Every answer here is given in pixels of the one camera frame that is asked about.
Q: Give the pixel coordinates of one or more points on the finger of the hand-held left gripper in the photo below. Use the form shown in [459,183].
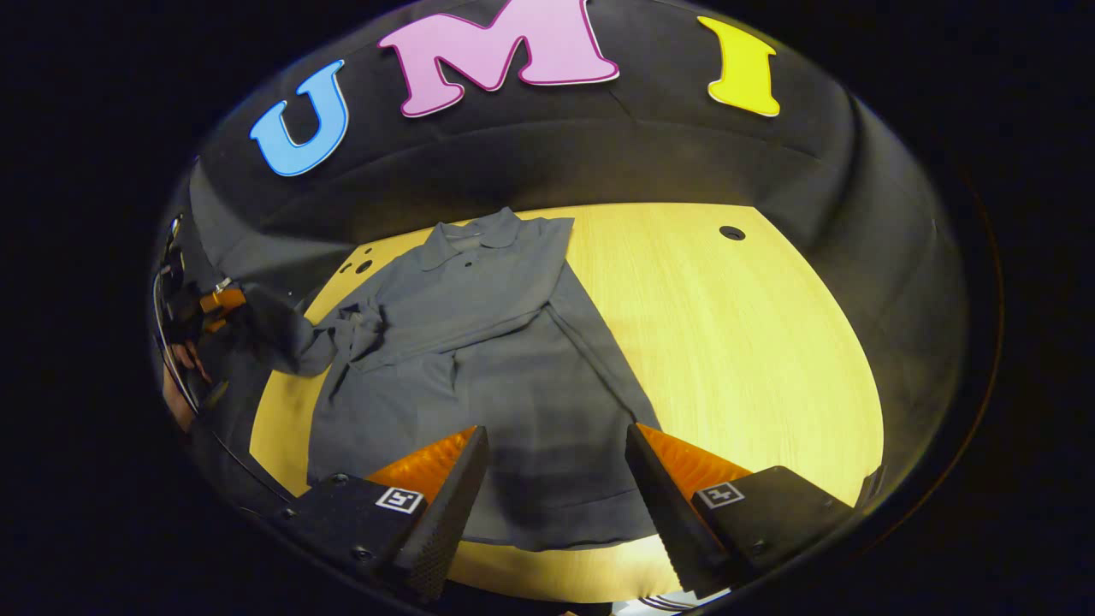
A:
[224,299]
[216,324]

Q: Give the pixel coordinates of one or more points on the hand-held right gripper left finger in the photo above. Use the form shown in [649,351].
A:
[445,522]

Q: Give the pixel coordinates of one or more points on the white striped fabric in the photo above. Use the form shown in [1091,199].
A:
[667,602]

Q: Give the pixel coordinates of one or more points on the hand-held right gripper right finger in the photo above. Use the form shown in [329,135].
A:
[671,522]

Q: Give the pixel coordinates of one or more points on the black backdrop cloth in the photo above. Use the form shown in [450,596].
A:
[599,154]

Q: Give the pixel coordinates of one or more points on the grey collared shirt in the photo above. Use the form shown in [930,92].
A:
[496,359]

